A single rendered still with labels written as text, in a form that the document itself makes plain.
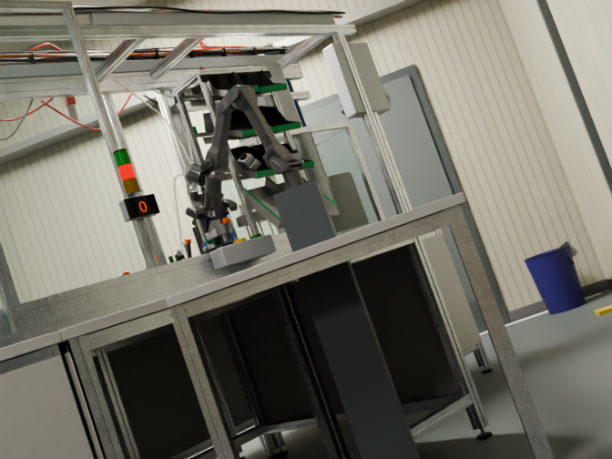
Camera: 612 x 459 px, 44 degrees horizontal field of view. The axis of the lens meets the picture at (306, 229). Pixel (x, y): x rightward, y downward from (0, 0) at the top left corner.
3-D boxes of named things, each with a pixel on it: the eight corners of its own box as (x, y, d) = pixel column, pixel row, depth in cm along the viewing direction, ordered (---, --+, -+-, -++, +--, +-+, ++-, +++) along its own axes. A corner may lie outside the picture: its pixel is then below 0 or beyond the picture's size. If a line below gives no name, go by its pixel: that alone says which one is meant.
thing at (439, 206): (466, 201, 203) (463, 191, 203) (159, 311, 211) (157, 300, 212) (447, 217, 272) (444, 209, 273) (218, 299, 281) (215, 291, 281)
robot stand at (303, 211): (336, 240, 230) (314, 179, 231) (293, 256, 231) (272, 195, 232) (340, 241, 244) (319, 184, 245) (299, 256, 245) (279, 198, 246)
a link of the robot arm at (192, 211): (239, 188, 263) (228, 182, 267) (197, 196, 250) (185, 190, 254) (238, 209, 266) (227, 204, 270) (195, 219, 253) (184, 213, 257)
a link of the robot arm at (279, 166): (304, 168, 241) (298, 149, 242) (289, 169, 234) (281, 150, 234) (289, 176, 245) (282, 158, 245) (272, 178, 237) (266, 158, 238)
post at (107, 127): (162, 275, 259) (73, 8, 267) (155, 278, 257) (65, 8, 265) (158, 278, 261) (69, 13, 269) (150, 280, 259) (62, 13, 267)
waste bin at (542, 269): (589, 297, 567) (566, 239, 571) (602, 300, 532) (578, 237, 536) (539, 314, 571) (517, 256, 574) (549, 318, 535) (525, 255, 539)
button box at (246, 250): (277, 250, 244) (270, 232, 244) (227, 265, 230) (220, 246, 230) (264, 256, 249) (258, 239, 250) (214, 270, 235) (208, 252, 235)
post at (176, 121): (242, 290, 395) (158, 46, 406) (229, 295, 389) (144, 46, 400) (238, 292, 399) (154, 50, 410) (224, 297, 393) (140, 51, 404)
